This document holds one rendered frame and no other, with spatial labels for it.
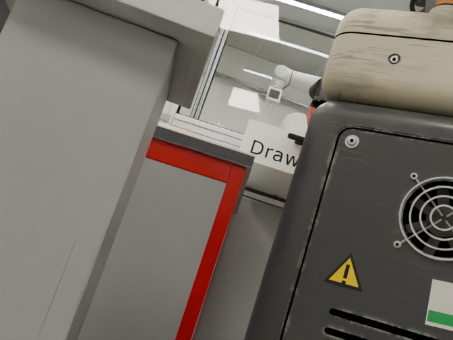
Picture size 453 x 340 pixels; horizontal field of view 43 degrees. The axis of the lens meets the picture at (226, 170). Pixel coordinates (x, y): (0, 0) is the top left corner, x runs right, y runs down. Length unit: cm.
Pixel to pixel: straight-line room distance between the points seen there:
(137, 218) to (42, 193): 54
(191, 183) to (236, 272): 62
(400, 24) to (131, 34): 32
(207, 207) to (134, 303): 24
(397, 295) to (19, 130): 44
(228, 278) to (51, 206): 115
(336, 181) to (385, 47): 16
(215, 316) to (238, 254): 20
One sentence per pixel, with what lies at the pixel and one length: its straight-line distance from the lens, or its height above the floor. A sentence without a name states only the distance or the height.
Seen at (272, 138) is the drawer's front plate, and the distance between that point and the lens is 149.
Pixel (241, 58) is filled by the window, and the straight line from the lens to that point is 196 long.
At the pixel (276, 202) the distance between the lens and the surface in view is 180.
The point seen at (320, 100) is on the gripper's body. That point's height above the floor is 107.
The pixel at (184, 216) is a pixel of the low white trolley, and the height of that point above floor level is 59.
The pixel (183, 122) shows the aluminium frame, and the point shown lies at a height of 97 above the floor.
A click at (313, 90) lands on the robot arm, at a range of 174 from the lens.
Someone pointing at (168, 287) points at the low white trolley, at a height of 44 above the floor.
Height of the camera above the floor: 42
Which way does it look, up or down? 14 degrees up
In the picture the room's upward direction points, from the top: 18 degrees clockwise
